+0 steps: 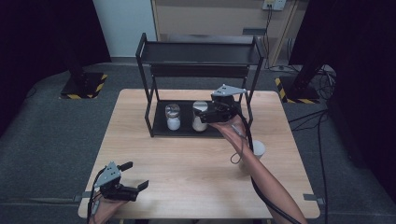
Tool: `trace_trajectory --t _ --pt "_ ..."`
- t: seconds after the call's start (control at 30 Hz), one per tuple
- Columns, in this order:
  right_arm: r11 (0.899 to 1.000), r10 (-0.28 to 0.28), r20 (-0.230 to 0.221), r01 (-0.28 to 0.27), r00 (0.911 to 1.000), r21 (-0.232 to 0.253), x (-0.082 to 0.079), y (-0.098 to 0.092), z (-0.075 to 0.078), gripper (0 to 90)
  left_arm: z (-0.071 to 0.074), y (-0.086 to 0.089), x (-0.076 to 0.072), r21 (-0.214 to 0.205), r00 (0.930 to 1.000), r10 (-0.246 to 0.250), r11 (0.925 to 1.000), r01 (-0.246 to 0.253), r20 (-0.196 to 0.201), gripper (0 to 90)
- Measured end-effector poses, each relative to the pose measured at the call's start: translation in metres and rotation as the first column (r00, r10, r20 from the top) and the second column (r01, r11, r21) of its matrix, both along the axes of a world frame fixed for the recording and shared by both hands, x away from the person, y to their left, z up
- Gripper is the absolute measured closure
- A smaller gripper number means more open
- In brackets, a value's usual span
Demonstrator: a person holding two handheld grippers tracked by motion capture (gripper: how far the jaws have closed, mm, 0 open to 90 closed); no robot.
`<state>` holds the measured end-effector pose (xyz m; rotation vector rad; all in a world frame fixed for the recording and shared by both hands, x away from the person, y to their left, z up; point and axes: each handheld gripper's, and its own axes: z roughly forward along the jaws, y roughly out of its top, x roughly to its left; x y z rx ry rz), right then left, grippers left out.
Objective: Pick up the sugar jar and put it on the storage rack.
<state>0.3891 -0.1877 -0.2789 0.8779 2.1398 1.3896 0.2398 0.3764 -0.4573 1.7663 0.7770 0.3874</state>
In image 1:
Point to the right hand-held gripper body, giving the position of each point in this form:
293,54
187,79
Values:
225,107

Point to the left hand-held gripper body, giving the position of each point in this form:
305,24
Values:
109,177

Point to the white lid jar pale contents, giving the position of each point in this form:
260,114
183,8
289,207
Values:
199,126

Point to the silver lid spice jar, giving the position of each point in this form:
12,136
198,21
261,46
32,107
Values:
173,119

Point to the black two-tier metal rack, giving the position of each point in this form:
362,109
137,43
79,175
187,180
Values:
199,54

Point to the person's right hand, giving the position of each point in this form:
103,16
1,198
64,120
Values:
232,130

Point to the person's left hand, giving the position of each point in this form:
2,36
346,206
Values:
106,210

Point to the white lid jar brown contents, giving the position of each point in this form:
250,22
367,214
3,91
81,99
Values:
259,148

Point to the black stand with striped base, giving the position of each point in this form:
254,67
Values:
300,90
81,85

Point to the grey cabinet label plate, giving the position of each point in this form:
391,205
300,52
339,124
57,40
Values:
254,31

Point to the beige wooden cabinet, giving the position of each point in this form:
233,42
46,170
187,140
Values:
202,18

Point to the black curtain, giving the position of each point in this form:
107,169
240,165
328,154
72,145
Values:
361,62
40,37

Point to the grey table bracket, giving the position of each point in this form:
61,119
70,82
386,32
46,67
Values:
312,197
82,196

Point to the white wall socket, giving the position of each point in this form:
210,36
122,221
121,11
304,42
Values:
274,4

